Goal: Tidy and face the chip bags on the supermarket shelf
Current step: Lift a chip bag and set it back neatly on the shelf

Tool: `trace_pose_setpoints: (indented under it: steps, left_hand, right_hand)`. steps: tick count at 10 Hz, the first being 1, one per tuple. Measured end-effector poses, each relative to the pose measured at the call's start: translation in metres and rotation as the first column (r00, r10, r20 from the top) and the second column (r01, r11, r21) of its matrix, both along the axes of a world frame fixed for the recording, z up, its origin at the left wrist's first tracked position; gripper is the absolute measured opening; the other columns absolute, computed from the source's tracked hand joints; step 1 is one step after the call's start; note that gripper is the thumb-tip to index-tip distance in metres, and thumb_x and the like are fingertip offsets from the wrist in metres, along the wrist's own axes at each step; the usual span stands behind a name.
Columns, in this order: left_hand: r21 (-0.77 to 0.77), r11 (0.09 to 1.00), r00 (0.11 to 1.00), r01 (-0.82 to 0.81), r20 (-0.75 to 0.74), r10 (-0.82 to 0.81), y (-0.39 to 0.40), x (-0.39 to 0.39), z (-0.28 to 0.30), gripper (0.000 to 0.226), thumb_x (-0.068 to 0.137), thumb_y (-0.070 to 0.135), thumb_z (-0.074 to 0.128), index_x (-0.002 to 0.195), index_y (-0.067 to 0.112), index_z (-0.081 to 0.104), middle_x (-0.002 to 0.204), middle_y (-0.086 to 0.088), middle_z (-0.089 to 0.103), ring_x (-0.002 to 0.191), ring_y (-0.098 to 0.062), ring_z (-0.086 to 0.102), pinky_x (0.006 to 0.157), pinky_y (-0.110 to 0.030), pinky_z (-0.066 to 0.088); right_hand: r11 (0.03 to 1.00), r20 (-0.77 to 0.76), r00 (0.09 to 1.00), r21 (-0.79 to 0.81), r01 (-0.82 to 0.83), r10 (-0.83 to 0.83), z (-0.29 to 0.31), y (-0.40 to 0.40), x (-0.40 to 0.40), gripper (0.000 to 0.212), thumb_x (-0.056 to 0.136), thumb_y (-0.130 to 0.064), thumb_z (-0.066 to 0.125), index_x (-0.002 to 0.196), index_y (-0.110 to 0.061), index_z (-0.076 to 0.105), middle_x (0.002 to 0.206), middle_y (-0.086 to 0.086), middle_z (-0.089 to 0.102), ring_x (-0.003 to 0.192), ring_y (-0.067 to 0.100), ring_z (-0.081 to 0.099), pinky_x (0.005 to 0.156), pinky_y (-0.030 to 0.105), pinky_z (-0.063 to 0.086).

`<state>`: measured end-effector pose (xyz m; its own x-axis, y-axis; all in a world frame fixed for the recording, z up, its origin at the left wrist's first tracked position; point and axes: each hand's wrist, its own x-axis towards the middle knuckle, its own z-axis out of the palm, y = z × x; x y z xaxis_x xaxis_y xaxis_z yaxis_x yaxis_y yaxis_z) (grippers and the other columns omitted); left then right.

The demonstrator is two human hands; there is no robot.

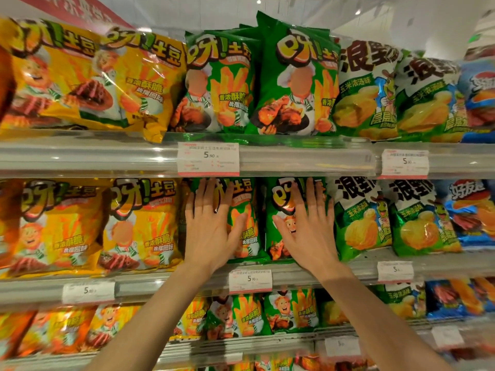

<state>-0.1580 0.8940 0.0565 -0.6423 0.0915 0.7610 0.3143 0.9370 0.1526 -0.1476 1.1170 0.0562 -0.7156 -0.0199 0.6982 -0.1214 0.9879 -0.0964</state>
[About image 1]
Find person's left hand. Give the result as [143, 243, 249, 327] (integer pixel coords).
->
[185, 177, 248, 276]

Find person's right hand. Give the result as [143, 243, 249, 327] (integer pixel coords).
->
[272, 176, 343, 281]

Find metal store shelving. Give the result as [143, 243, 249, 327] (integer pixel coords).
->
[0, 129, 495, 371]

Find person's right forearm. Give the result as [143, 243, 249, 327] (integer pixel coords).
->
[319, 262, 453, 371]

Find person's left forearm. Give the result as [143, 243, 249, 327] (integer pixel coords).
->
[85, 264, 224, 371]

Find white price tag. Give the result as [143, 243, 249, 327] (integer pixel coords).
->
[377, 261, 415, 283]
[61, 281, 116, 305]
[324, 335, 361, 358]
[177, 142, 240, 177]
[431, 325, 465, 350]
[381, 149, 430, 180]
[228, 269, 273, 294]

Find red hanging sign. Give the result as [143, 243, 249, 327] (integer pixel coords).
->
[464, 44, 495, 62]

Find red hanging banner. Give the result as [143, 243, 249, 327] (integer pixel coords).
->
[11, 0, 134, 33]

